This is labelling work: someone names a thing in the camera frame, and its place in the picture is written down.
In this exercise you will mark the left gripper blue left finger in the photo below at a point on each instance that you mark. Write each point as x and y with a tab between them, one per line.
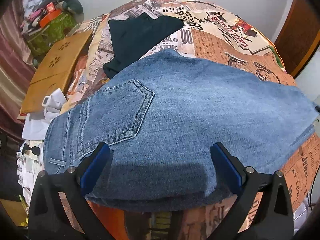
91	168

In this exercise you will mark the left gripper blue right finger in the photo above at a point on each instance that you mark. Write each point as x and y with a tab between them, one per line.
228	167

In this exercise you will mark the blue denim jeans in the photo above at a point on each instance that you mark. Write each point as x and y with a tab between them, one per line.
161	115

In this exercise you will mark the white papers pile beside bed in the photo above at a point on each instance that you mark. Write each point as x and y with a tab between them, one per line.
30	155

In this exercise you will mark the wooden lap desk board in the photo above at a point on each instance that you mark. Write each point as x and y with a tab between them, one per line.
55	71

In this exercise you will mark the striped red beige curtain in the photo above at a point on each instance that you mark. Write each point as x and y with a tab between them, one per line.
17	69

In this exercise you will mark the green fabric storage box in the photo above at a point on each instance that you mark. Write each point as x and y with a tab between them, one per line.
41	40

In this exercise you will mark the folded black garment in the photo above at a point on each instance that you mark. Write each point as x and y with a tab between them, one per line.
133	38

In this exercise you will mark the brown wooden door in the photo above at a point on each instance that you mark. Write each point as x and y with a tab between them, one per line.
299	37

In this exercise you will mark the orange box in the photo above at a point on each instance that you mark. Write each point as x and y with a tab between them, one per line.
49	17

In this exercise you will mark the pile of clutter on box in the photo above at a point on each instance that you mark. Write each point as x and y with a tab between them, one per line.
33	15

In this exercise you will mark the grey stuffed pillow toy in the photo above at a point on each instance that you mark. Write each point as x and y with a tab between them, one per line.
73	6

